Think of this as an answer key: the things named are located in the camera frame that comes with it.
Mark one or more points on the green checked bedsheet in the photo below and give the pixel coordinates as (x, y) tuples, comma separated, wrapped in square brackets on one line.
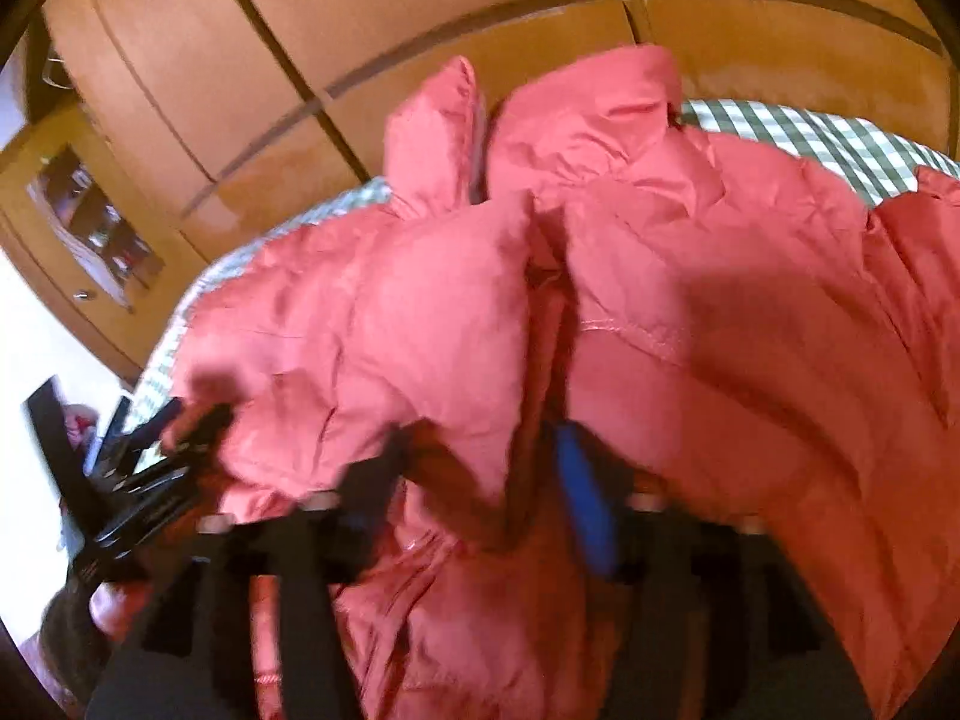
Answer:
[(825, 142)]

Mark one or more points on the red puffy jacket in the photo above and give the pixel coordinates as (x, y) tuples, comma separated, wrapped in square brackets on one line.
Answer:
[(675, 300)]

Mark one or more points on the wooden glass-door cabinet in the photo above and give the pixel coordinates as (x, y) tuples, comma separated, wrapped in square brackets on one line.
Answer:
[(90, 225)]

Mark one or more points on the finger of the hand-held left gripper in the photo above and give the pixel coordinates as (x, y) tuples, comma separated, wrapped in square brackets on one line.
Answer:
[(154, 499), (202, 424)]

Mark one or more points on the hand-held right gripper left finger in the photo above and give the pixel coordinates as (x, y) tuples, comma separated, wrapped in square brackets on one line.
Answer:
[(292, 555)]

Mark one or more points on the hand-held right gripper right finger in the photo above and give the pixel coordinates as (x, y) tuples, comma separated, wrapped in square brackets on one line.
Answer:
[(586, 495)]

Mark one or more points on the wooden wardrobe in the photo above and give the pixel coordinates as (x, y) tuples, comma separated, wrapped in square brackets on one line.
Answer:
[(225, 52)]

